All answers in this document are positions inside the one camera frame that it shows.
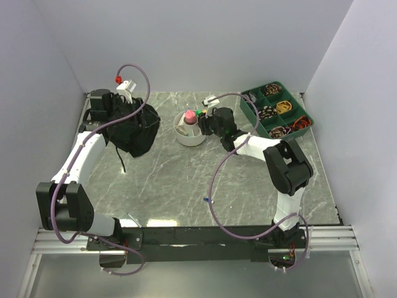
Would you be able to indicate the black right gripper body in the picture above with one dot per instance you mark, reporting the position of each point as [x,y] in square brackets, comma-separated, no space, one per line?
[211,126]

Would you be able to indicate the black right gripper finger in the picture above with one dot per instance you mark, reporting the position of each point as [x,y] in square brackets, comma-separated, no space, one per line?
[202,117]
[203,128]

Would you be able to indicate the mint green correction tape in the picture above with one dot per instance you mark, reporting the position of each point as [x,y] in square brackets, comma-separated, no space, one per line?
[180,129]

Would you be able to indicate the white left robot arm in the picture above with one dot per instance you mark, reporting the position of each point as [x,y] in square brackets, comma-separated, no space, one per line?
[63,203]

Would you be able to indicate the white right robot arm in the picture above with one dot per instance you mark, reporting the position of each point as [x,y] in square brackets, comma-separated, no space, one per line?
[289,169]

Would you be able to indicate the white round desk organizer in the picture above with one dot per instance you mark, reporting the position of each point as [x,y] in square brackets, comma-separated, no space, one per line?
[194,137]

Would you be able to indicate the black cloth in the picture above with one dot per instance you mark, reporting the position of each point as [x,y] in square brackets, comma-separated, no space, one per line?
[135,135]

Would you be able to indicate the black white rolled tie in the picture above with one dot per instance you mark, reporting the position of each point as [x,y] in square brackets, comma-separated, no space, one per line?
[267,112]

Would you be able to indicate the dark patterned rolled tie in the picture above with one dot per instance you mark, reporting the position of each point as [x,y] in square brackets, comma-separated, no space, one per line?
[279,131]

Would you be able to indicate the brown patterned rolled tie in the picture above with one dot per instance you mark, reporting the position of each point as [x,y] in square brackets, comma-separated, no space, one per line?
[272,89]

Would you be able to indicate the green compartment tray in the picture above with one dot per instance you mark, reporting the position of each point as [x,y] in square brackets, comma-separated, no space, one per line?
[250,110]

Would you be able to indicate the yellow rolled tie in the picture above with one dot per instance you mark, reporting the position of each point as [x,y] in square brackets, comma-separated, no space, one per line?
[283,107]

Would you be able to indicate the orange navy rolled tie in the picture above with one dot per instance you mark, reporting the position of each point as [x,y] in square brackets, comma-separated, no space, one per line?
[301,123]

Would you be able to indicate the white blue tip pen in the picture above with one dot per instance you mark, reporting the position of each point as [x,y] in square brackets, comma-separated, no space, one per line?
[134,220]

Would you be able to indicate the black base bar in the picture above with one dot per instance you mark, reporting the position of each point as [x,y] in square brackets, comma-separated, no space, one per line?
[163,244]

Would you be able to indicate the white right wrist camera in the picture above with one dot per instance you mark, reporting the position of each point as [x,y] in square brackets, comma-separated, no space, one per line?
[210,102]

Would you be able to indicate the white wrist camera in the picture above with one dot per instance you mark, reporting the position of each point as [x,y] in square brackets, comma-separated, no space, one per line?
[210,102]
[125,89]

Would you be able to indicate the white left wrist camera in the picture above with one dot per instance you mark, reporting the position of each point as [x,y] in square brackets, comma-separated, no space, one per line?
[125,89]

